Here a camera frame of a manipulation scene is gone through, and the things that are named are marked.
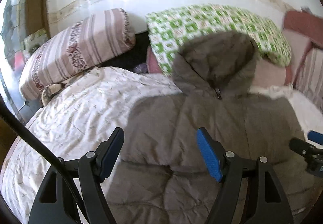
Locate green checkered pillow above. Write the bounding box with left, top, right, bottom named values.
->
left=146, top=4, right=292, bottom=74

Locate striped pillow at right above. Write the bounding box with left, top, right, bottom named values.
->
left=295, top=48, right=323, bottom=112

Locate red-brown headboard cushion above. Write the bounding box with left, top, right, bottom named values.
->
left=283, top=10, right=323, bottom=49

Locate white floral quilt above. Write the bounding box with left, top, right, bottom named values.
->
left=1, top=67, right=179, bottom=223

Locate black cable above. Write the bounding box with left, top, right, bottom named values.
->
left=0, top=102, right=89, bottom=224

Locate striped pink bolster pillow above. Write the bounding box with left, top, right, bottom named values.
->
left=19, top=8, right=135, bottom=100

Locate grey-brown hooded puffer jacket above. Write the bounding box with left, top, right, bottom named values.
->
left=106, top=32, right=322, bottom=223

